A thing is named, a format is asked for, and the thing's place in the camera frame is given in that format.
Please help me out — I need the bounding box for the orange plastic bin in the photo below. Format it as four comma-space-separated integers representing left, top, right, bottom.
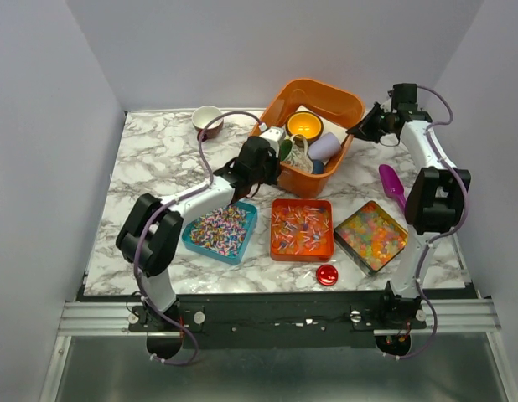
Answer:
247, 78, 365, 199

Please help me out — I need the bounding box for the aluminium rail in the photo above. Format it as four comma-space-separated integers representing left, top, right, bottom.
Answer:
58, 299, 501, 337

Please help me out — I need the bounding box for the orange candy tray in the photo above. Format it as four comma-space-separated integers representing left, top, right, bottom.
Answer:
270, 198, 334, 262

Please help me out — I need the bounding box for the maroon white cup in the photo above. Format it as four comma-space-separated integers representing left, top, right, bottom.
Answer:
191, 106, 224, 142

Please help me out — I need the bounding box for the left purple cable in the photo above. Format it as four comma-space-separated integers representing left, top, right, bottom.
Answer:
132, 110, 268, 368

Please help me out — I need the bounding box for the gold tin candy tray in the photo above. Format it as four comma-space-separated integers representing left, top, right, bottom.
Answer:
334, 201, 408, 276

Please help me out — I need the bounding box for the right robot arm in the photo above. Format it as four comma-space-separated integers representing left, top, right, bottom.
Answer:
347, 83, 471, 328

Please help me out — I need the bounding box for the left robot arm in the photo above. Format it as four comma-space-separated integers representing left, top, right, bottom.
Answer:
116, 128, 284, 331

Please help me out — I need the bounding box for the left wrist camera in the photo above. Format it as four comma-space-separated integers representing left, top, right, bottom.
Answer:
260, 126, 286, 154

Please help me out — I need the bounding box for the teal candy tray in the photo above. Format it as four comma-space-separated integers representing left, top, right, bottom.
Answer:
181, 201, 257, 265

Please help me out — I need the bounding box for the lavender cup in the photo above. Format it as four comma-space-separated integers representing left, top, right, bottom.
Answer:
308, 132, 341, 161

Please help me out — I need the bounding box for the purple cable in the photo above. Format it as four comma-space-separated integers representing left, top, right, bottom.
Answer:
382, 85, 469, 361
132, 110, 268, 368

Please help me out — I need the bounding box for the blue cup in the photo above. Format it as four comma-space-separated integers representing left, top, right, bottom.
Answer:
312, 160, 325, 175

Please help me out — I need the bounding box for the red jar lid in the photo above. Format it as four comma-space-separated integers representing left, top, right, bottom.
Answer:
315, 264, 339, 286

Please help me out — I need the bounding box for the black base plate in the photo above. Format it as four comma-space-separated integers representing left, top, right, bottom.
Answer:
128, 292, 427, 351

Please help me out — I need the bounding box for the floral patterned mug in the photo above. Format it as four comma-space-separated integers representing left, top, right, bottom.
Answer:
280, 134, 313, 173

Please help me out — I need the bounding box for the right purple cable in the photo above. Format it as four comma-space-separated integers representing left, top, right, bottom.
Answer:
382, 85, 469, 361

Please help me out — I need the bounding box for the orange black bowl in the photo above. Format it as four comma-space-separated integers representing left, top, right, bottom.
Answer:
285, 111, 324, 141

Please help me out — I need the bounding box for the purple plastic scoop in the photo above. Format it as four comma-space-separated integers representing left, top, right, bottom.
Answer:
378, 164, 407, 212

